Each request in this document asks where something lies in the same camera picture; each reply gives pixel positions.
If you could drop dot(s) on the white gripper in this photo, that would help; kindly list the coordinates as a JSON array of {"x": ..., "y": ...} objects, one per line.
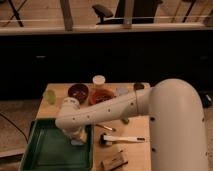
[{"x": 77, "y": 134}]

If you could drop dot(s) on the yellow blue sponge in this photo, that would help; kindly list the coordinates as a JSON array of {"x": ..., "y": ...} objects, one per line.
[{"x": 81, "y": 140}]

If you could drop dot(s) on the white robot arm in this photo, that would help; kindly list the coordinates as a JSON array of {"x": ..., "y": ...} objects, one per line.
[{"x": 178, "y": 140}]

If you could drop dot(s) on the green plastic tray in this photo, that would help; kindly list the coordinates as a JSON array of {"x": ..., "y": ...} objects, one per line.
[{"x": 49, "y": 149}]

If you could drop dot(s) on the small metal utensil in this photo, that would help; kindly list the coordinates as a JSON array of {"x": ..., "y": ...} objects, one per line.
[{"x": 106, "y": 127}]

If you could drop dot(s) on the dark red bowl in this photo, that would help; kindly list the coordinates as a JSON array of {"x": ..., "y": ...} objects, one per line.
[{"x": 79, "y": 91}]

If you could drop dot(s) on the wooden block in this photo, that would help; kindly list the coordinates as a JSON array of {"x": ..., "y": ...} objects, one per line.
[{"x": 115, "y": 161}]

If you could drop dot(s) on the green plastic cup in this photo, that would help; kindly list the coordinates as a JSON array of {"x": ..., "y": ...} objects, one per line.
[{"x": 50, "y": 97}]

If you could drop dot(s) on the black office chair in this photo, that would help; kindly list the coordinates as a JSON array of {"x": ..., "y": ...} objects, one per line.
[{"x": 144, "y": 12}]

